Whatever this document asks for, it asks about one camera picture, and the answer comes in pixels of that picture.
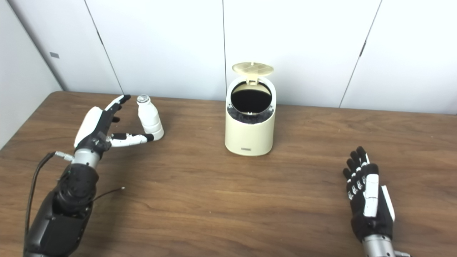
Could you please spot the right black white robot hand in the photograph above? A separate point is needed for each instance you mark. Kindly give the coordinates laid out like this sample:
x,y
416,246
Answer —
x,y
371,200

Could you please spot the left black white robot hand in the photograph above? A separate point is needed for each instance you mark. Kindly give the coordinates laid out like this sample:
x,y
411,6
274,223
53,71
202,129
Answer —
x,y
91,125

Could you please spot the small white plastic bottle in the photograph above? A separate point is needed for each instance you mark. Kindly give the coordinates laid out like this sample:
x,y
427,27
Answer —
x,y
150,117

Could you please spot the cream round bin lid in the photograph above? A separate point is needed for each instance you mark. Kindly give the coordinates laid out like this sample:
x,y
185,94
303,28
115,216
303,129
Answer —
x,y
252,68

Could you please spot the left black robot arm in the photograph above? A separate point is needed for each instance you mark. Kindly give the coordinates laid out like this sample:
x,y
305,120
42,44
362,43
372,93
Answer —
x,y
60,214

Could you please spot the cream-colored bin body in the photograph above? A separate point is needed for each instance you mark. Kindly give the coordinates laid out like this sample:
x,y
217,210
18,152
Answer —
x,y
250,137

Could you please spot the small grey wall label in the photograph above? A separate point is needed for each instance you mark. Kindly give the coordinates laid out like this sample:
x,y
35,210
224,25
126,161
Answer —
x,y
54,55

